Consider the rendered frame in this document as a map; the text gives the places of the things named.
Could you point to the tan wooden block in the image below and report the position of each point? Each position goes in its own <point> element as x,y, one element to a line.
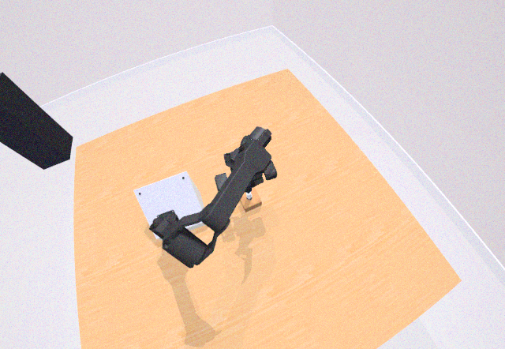
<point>253,203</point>

